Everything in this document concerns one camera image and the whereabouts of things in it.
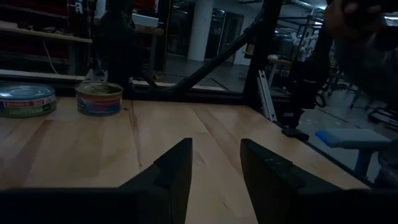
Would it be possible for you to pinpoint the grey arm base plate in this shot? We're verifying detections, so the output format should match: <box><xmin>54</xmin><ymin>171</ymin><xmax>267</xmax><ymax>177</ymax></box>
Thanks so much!
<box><xmin>82</xmin><ymin>68</ymin><xmax>109</xmax><ymax>84</ymax></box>

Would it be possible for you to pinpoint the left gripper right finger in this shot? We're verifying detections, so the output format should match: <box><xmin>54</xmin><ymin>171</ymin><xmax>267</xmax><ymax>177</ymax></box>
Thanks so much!
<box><xmin>239</xmin><ymin>138</ymin><xmax>398</xmax><ymax>224</ymax></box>

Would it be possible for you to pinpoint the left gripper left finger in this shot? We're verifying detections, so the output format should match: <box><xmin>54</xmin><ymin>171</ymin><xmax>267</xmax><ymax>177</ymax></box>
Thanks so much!
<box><xmin>0</xmin><ymin>138</ymin><xmax>194</xmax><ymax>224</ymax></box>

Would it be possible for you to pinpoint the blue red label can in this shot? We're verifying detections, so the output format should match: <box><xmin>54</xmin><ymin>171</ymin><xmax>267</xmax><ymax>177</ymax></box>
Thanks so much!
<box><xmin>73</xmin><ymin>81</ymin><xmax>124</xmax><ymax>118</ymax></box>

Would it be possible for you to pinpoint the wooden background desk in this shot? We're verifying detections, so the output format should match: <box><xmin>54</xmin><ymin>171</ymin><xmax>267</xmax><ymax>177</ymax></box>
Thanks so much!
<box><xmin>0</xmin><ymin>20</ymin><xmax>94</xmax><ymax>75</ymax></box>

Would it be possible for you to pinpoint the white aluminium bar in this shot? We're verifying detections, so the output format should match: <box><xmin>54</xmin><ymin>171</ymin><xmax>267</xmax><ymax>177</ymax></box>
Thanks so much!
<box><xmin>257</xmin><ymin>69</ymin><xmax>278</xmax><ymax>123</ymax></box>

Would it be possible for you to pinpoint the green label tuna can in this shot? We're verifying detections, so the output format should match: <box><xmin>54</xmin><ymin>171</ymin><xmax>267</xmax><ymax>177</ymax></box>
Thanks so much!
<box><xmin>0</xmin><ymin>82</ymin><xmax>58</xmax><ymax>119</ymax></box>

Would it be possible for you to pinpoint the white building column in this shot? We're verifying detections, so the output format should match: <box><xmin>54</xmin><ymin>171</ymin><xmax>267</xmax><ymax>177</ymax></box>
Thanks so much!
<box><xmin>187</xmin><ymin>0</ymin><xmax>216</xmax><ymax>62</ymax></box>

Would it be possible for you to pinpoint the blue grey stool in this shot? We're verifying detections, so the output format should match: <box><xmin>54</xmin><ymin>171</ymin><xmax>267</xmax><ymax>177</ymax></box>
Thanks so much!
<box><xmin>315</xmin><ymin>127</ymin><xmax>393</xmax><ymax>180</ymax></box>

